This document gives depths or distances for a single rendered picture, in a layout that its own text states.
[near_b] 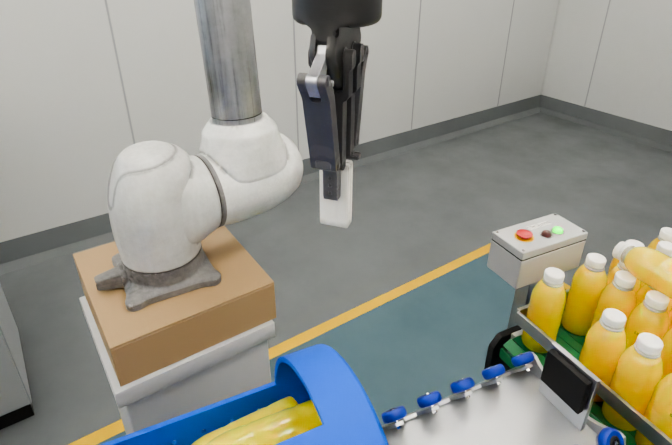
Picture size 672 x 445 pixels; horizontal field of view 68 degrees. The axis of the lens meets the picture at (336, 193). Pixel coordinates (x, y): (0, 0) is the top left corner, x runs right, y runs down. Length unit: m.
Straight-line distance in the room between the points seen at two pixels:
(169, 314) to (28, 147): 2.32
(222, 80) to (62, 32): 2.18
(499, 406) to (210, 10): 0.89
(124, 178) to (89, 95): 2.26
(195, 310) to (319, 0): 0.71
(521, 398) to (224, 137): 0.76
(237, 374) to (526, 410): 0.58
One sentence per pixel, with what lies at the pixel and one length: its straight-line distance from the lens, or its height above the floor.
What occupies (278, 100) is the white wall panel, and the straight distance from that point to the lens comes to 3.61.
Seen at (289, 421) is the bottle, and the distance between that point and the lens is 0.69.
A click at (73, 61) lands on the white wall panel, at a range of 3.13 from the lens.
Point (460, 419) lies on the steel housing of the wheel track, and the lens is 1.04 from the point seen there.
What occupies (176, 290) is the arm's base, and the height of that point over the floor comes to 1.11.
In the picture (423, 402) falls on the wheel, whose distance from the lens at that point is 0.99.
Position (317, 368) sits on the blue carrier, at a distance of 0.67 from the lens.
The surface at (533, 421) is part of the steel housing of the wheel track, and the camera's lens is 1.07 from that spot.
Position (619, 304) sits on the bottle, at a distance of 1.20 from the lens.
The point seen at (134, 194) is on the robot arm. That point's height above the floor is 1.32.
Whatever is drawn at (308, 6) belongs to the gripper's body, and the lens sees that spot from 0.42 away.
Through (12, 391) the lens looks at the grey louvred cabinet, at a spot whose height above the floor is 0.19.
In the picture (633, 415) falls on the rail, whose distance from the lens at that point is 1.09.
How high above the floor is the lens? 1.73
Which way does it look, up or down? 28 degrees down
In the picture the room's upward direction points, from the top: straight up
